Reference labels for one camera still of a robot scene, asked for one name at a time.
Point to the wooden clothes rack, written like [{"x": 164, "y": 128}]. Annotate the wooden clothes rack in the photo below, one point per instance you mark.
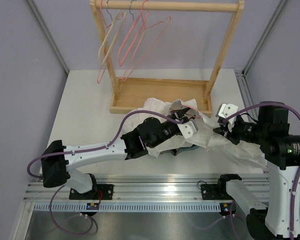
[{"x": 129, "y": 93}]

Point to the slotted cable duct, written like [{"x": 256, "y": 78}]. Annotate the slotted cable duct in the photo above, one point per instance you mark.
[{"x": 140, "y": 207}]

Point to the teal plastic tray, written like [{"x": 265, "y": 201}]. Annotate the teal plastic tray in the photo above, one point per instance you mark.
[{"x": 192, "y": 148}]

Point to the white pleated blouse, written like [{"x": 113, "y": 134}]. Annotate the white pleated blouse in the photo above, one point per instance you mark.
[{"x": 159, "y": 106}]

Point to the cream white garment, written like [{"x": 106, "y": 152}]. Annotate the cream white garment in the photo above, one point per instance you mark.
[{"x": 244, "y": 153}]

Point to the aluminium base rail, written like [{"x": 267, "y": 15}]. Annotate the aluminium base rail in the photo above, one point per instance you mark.
[{"x": 175, "y": 188}]

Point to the grey dress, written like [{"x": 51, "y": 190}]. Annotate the grey dress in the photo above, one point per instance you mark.
[{"x": 177, "y": 151}]

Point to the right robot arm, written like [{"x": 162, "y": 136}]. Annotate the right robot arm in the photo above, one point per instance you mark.
[{"x": 280, "y": 218}]

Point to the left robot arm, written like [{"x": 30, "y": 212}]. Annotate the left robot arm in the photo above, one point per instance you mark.
[{"x": 60, "y": 163}]

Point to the pink wire hanger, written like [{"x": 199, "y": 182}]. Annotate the pink wire hanger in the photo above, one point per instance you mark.
[{"x": 101, "y": 70}]

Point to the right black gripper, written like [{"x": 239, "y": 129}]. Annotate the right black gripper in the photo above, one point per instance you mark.
[{"x": 231, "y": 135}]

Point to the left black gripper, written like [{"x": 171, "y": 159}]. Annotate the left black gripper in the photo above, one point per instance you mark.
[{"x": 174, "y": 116}]

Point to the white wooden hanger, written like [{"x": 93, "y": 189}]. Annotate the white wooden hanger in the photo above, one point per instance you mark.
[{"x": 111, "y": 37}]

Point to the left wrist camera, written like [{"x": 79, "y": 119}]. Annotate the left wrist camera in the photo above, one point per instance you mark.
[{"x": 188, "y": 129}]

